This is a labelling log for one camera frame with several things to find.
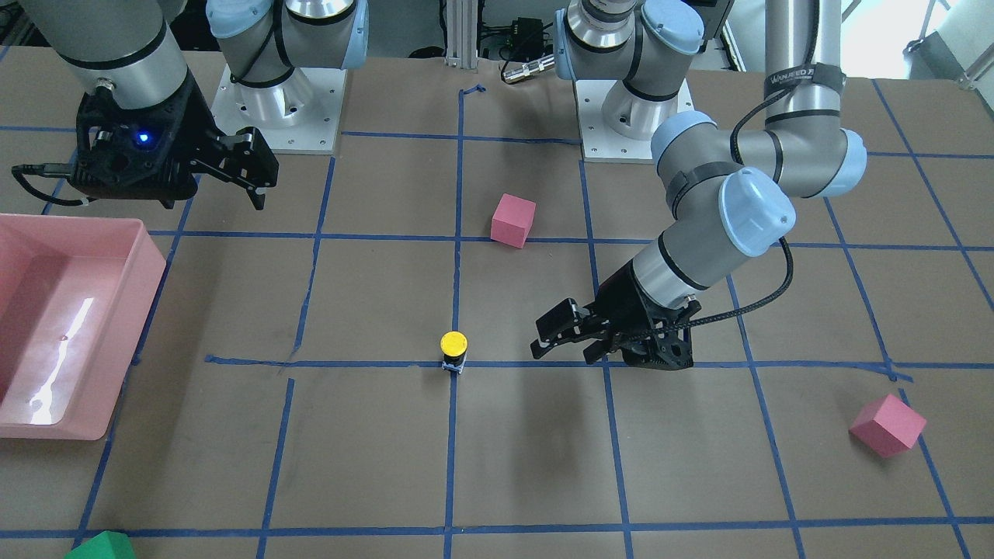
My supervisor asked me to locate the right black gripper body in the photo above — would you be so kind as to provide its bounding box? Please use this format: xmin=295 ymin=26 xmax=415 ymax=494
xmin=68 ymin=75 xmax=278 ymax=207

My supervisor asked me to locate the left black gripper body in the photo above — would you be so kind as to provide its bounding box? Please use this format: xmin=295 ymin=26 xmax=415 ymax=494
xmin=536 ymin=264 xmax=700 ymax=371

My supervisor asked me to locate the yellow push button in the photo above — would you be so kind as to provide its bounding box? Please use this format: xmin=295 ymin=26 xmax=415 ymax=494
xmin=440 ymin=332 xmax=468 ymax=375

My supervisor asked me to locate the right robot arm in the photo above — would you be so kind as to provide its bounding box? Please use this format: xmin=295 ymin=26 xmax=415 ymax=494
xmin=11 ymin=1 xmax=369 ymax=210

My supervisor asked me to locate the pink cube centre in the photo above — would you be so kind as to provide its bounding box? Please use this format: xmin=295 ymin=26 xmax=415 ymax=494
xmin=489 ymin=193 xmax=537 ymax=250

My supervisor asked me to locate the pink plastic bin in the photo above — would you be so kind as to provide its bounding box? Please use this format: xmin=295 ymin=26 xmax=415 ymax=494
xmin=1 ymin=214 xmax=165 ymax=441

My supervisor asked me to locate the green cube near bin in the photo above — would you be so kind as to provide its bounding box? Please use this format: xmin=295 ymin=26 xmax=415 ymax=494
xmin=64 ymin=530 xmax=137 ymax=559

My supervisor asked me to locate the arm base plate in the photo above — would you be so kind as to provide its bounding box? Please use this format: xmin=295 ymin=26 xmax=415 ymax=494
xmin=210 ymin=68 xmax=350 ymax=155
xmin=574 ymin=79 xmax=693 ymax=164

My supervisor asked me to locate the aluminium frame post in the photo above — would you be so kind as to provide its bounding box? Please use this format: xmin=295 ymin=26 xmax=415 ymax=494
xmin=443 ymin=0 xmax=481 ymax=71

